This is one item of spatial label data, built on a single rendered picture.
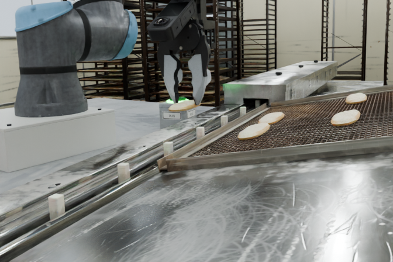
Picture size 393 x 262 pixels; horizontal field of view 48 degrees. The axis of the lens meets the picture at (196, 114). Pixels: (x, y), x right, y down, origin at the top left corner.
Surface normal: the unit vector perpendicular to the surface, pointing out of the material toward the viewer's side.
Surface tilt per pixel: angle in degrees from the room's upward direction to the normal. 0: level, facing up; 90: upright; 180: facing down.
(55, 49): 90
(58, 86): 72
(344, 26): 90
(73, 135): 90
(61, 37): 90
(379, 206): 10
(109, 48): 120
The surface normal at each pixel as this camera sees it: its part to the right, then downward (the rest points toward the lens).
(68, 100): 0.64, -0.21
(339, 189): -0.18, -0.98
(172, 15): -0.22, -0.78
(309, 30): -0.40, 0.16
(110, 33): 0.67, 0.09
